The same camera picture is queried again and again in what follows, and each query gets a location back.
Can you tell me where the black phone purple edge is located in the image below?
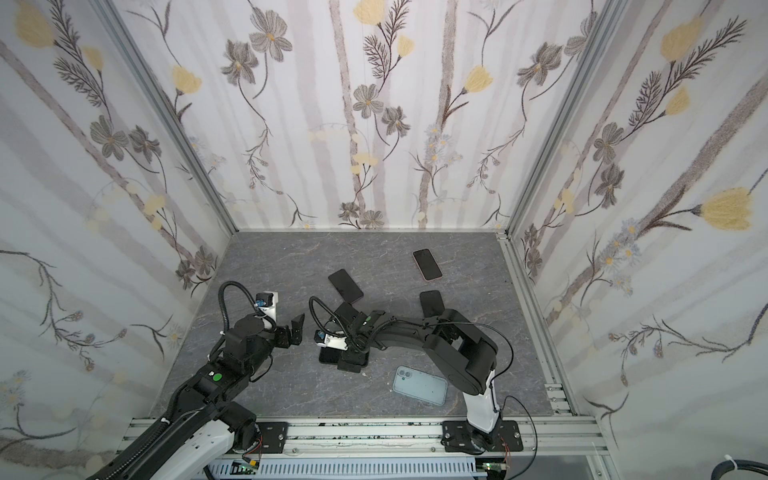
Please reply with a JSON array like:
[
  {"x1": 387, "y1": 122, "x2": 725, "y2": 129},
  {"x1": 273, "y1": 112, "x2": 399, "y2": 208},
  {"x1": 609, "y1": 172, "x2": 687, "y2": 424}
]
[{"x1": 328, "y1": 269, "x2": 364, "y2": 304}]

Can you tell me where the light blue phone case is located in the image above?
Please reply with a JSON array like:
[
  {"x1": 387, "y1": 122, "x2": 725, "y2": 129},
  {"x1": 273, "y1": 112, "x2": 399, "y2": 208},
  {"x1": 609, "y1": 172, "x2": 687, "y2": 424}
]
[{"x1": 392, "y1": 366, "x2": 448, "y2": 406}]

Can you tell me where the black phone blue edge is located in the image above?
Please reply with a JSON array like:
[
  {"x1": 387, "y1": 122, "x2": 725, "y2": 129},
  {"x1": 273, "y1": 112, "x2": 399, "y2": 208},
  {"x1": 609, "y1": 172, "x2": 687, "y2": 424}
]
[{"x1": 412, "y1": 248, "x2": 444, "y2": 283}]

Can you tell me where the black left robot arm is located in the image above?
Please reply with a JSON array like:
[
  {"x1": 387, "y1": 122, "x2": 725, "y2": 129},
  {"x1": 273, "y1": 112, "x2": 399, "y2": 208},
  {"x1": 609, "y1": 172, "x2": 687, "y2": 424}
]
[{"x1": 90, "y1": 280, "x2": 305, "y2": 479}]

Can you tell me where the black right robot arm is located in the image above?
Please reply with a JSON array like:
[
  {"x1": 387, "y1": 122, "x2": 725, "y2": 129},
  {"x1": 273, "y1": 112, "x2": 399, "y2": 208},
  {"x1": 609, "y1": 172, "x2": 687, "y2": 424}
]
[{"x1": 308, "y1": 296, "x2": 523, "y2": 455}]

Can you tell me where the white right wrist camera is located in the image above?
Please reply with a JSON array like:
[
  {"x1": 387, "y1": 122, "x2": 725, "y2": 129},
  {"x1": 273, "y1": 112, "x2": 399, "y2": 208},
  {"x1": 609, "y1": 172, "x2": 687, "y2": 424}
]
[{"x1": 314, "y1": 330, "x2": 348, "y2": 351}]

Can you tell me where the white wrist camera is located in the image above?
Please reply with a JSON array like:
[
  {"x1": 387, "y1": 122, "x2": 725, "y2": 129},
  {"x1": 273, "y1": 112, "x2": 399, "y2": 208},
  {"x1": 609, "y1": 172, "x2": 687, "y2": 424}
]
[
  {"x1": 253, "y1": 291, "x2": 279, "y2": 325},
  {"x1": 314, "y1": 330, "x2": 348, "y2": 351}
]

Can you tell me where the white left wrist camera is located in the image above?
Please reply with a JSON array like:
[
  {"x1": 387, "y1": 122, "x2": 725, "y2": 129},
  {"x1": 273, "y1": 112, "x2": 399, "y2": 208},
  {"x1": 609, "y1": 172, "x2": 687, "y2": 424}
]
[{"x1": 253, "y1": 291, "x2": 279, "y2": 325}]

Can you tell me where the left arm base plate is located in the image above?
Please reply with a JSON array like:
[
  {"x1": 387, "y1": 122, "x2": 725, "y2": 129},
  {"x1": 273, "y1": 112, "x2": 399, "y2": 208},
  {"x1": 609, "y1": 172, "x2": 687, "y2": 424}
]
[{"x1": 232, "y1": 421, "x2": 289, "y2": 454}]

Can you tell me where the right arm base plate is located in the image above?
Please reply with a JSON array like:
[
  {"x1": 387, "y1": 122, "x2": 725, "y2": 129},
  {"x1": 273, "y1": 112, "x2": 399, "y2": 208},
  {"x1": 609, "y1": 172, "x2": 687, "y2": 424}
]
[{"x1": 440, "y1": 420, "x2": 524, "y2": 455}]

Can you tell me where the white slotted cable duct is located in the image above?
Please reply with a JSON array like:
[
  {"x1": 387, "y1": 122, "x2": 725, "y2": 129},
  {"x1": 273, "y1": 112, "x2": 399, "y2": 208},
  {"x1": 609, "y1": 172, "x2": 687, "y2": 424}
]
[{"x1": 208, "y1": 457, "x2": 488, "y2": 479}]

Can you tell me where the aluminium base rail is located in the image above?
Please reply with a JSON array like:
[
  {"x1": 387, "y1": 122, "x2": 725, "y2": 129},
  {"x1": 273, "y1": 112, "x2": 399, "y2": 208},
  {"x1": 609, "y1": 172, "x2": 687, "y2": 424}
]
[{"x1": 119, "y1": 415, "x2": 619, "y2": 480}]

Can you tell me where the black cable bottom right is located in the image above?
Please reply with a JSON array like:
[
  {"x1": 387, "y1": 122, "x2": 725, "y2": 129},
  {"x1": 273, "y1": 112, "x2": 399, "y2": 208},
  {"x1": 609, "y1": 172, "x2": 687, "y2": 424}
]
[{"x1": 710, "y1": 455, "x2": 768, "y2": 480}]

